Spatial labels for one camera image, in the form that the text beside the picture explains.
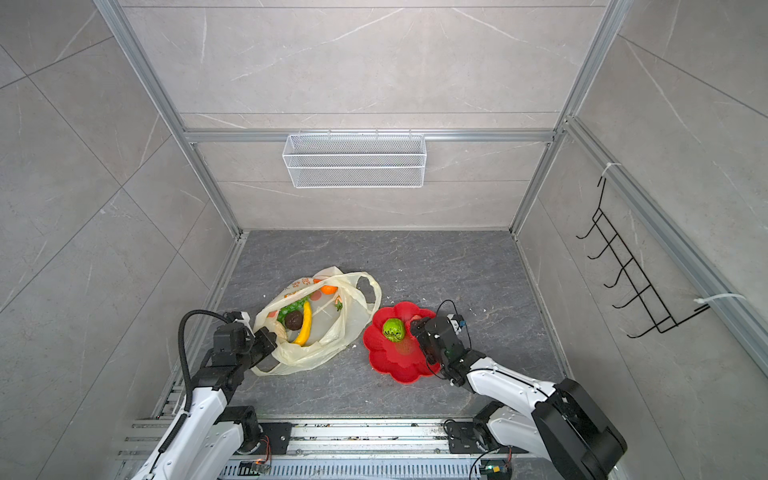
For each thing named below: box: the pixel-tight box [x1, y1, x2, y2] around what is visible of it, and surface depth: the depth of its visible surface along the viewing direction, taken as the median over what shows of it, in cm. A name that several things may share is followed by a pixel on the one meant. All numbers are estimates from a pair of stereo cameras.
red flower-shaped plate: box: [363, 302, 441, 384], surface depth 90 cm
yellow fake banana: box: [293, 301, 312, 347], surface depth 93 cm
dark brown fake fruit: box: [285, 310, 303, 331], surface depth 92 cm
